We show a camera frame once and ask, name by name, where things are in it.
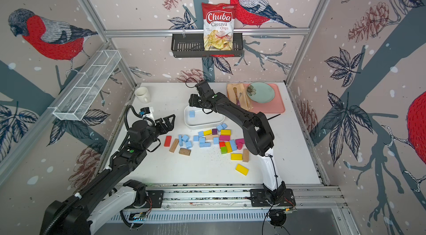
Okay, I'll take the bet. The wooden block right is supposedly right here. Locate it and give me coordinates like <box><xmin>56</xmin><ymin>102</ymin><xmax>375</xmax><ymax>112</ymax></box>
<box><xmin>243</xmin><ymin>149</ymin><xmax>250</xmax><ymax>163</ymax></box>

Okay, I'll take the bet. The yellow block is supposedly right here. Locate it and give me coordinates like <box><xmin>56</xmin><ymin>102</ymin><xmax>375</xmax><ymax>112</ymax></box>
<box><xmin>220</xmin><ymin>129</ymin><xmax>231</xmax><ymax>136</ymax></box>
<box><xmin>230</xmin><ymin>153</ymin><xmax>243</xmax><ymax>161</ymax></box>
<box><xmin>235</xmin><ymin>164</ymin><xmax>249</xmax><ymax>176</ymax></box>

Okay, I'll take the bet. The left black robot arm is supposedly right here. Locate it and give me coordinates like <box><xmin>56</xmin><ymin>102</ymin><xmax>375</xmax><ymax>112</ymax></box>
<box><xmin>40</xmin><ymin>115</ymin><xmax>175</xmax><ymax>235</ymax></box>

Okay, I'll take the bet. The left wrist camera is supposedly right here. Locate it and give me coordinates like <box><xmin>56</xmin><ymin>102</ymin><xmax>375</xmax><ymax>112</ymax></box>
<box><xmin>139</xmin><ymin>107</ymin><xmax>154</xmax><ymax>121</ymax></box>

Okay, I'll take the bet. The white ceramic mug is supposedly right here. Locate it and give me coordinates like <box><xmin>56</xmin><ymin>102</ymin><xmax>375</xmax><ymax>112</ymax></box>
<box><xmin>134</xmin><ymin>87</ymin><xmax>151</xmax><ymax>104</ymax></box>

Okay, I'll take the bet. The yellow block top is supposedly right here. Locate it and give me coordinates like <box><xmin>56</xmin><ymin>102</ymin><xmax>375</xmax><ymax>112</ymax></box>
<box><xmin>220</xmin><ymin>129</ymin><xmax>231</xmax><ymax>136</ymax></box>

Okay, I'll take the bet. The black wall basket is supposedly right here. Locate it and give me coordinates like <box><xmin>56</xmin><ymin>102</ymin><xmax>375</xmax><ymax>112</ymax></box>
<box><xmin>171</xmin><ymin>33</ymin><xmax>244</xmax><ymax>58</ymax></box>

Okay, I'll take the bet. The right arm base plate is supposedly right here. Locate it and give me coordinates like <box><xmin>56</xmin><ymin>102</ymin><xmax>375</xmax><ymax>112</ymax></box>
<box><xmin>248</xmin><ymin>188</ymin><xmax>296</xmax><ymax>207</ymax></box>

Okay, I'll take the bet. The brown wooden block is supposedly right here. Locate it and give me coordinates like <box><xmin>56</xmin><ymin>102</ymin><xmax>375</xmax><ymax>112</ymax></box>
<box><xmin>179</xmin><ymin>148</ymin><xmax>191</xmax><ymax>156</ymax></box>

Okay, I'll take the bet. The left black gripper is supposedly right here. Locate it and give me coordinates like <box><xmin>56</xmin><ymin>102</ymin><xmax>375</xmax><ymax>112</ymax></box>
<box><xmin>142</xmin><ymin>113</ymin><xmax>175</xmax><ymax>151</ymax></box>

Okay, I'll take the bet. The Chuba cassava chips bag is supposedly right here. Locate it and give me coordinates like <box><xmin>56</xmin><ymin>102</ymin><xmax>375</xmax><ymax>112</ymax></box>
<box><xmin>201</xmin><ymin>3</ymin><xmax>236</xmax><ymax>51</ymax></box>

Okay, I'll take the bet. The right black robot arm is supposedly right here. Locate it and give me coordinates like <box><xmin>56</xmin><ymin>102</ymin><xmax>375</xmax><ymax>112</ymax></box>
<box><xmin>189</xmin><ymin>81</ymin><xmax>287</xmax><ymax>205</ymax></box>

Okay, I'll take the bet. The white ceramic serving dish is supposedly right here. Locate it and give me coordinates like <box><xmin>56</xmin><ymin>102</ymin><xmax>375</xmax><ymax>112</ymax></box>
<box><xmin>184</xmin><ymin>106</ymin><xmax>225</xmax><ymax>129</ymax></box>

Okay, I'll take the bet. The blue block pair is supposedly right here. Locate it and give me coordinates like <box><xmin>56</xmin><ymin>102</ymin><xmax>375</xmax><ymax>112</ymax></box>
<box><xmin>178</xmin><ymin>135</ymin><xmax>193</xmax><ymax>149</ymax></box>

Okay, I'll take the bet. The blue blocks top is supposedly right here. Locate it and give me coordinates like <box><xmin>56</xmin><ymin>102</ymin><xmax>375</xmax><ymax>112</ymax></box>
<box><xmin>216</xmin><ymin>123</ymin><xmax>227</xmax><ymax>131</ymax></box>

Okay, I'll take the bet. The long wooden block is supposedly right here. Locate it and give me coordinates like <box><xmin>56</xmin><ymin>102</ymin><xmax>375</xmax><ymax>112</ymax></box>
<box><xmin>169</xmin><ymin>138</ymin><xmax>179</xmax><ymax>153</ymax></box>

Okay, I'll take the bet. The green ceramic plate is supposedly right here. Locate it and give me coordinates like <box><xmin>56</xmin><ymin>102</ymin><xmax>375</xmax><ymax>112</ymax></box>
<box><xmin>246</xmin><ymin>82</ymin><xmax>275</xmax><ymax>104</ymax></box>

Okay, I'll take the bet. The yellow block middle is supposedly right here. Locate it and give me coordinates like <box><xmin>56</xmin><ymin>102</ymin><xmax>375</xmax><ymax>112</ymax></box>
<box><xmin>230</xmin><ymin>153</ymin><xmax>243</xmax><ymax>161</ymax></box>

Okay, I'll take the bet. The red block left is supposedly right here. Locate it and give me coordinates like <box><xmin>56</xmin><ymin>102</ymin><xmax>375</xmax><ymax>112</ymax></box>
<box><xmin>164</xmin><ymin>136</ymin><xmax>172</xmax><ymax>147</ymax></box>

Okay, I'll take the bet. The yellow block front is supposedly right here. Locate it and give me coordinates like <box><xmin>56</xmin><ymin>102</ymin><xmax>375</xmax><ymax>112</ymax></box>
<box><xmin>235</xmin><ymin>164</ymin><xmax>249</xmax><ymax>176</ymax></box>

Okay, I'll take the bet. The beige cloth napkin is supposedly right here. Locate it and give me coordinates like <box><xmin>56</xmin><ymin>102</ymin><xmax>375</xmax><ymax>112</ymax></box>
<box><xmin>226</xmin><ymin>84</ymin><xmax>253</xmax><ymax>111</ymax></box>

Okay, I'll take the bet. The magenta block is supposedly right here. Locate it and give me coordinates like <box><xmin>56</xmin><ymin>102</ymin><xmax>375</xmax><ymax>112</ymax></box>
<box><xmin>219</xmin><ymin>135</ymin><xmax>230</xmax><ymax>141</ymax></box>

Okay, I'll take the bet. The green block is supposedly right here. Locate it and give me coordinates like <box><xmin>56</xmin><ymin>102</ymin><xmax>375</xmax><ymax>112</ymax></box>
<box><xmin>220</xmin><ymin>147</ymin><xmax>227</xmax><ymax>155</ymax></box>

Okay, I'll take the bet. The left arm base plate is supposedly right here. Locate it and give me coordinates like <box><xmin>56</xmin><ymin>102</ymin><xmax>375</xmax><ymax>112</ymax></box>
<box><xmin>143</xmin><ymin>190</ymin><xmax>164</xmax><ymax>209</ymax></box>

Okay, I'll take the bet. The white wire wall basket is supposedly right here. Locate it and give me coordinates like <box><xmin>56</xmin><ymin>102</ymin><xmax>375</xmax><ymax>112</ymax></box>
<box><xmin>53</xmin><ymin>50</ymin><xmax>122</xmax><ymax>121</ymax></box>

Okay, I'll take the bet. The pink plastic tray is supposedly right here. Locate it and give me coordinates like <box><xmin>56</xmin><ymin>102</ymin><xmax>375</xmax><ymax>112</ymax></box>
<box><xmin>244</xmin><ymin>84</ymin><xmax>285</xmax><ymax>114</ymax></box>

